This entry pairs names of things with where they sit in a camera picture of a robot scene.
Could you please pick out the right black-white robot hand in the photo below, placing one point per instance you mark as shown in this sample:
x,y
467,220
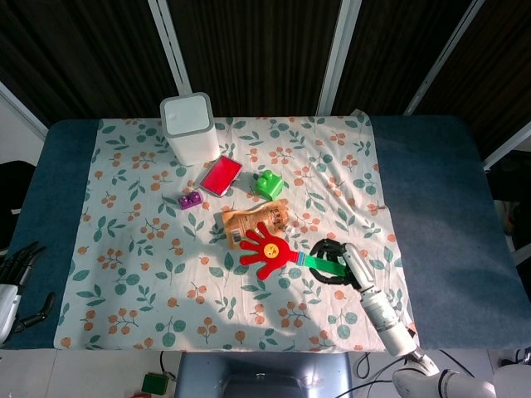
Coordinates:
x,y
359,265

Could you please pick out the left black-white robot hand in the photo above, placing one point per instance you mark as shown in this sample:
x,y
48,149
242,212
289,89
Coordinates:
x,y
8,307

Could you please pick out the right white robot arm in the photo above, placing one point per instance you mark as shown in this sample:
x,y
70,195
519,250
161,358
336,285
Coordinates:
x,y
394,327

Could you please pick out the blue table cover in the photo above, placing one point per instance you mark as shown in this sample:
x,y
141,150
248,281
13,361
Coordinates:
x,y
448,207

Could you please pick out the green toy building block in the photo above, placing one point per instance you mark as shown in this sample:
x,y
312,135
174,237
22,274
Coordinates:
x,y
269,188

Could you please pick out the orange spouted drink pouch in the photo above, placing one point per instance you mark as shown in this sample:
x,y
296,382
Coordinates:
x,y
249,219

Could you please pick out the grey-blue robot torso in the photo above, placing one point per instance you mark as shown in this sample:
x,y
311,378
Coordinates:
x,y
265,373

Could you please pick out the white fruit-print tablecloth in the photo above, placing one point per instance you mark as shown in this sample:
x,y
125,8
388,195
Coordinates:
x,y
145,215

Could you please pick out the red ink pad case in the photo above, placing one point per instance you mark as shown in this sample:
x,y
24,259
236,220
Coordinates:
x,y
221,175

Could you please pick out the green box on floor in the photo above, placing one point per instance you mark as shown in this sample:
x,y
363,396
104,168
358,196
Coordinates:
x,y
155,383

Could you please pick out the purple toy building block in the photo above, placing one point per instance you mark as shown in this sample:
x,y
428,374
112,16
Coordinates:
x,y
190,202

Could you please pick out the white lidded trash bin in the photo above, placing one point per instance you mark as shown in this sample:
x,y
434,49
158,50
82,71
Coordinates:
x,y
188,141

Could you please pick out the dark slatted screen panel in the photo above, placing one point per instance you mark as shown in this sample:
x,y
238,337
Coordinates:
x,y
394,54
83,54
257,54
498,70

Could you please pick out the white frame post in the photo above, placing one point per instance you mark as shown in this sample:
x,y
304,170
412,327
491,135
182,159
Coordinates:
x,y
508,145
25,112
444,58
340,58
172,49

